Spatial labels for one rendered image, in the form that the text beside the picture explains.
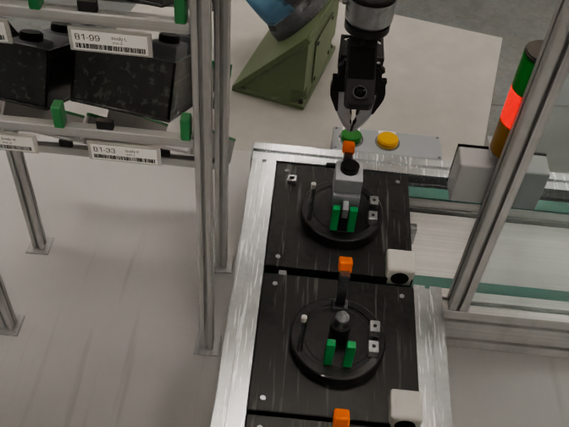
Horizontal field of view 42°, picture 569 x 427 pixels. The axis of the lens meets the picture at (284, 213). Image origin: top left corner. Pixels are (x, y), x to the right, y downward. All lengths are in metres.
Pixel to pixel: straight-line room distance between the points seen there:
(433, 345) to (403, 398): 0.13
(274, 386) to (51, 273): 0.48
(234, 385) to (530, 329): 0.48
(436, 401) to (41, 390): 0.59
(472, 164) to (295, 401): 0.40
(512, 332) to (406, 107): 0.64
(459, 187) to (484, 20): 2.72
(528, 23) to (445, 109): 2.11
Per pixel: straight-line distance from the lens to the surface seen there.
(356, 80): 1.17
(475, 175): 1.04
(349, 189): 1.20
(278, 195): 1.31
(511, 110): 0.97
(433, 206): 1.40
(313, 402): 1.07
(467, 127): 1.70
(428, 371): 1.14
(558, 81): 0.91
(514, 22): 3.78
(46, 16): 0.84
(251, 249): 1.24
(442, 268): 1.32
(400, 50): 1.88
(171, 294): 1.31
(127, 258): 1.36
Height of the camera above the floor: 1.91
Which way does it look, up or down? 47 degrees down
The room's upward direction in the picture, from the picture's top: 5 degrees clockwise
